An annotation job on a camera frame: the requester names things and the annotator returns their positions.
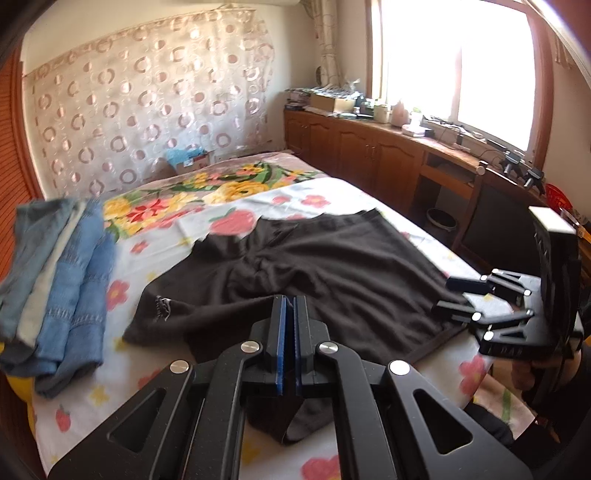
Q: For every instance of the sheer circle pattern curtain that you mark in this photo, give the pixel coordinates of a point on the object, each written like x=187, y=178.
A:
x=105, y=114

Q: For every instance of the window with wooden frame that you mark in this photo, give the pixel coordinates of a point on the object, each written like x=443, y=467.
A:
x=484, y=65

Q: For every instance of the pink yellow floral bedspread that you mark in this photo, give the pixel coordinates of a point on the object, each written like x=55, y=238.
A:
x=158, y=204

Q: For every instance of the wooden wardrobe door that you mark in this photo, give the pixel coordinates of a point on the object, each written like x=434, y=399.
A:
x=19, y=183

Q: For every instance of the small cardboard tissue box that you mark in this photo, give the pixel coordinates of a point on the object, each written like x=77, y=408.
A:
x=186, y=161

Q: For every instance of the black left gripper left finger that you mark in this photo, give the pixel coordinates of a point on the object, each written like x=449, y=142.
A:
x=187, y=422

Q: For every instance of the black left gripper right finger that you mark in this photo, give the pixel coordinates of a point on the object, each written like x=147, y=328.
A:
x=390, y=421

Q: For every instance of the long wooden cabinet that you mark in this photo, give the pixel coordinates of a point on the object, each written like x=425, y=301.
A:
x=408, y=174

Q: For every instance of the black pants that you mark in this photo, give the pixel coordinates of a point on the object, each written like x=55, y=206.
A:
x=365, y=280

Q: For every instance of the black waste bin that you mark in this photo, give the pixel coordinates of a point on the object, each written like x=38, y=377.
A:
x=441, y=225

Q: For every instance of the cardboard box on cabinet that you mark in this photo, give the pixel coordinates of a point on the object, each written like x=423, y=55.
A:
x=332, y=104

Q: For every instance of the stack of folded blue jeans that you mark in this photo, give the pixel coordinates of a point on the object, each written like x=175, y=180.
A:
x=53, y=299

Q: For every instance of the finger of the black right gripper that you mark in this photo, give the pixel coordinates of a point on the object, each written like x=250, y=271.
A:
x=498, y=283
x=465, y=314

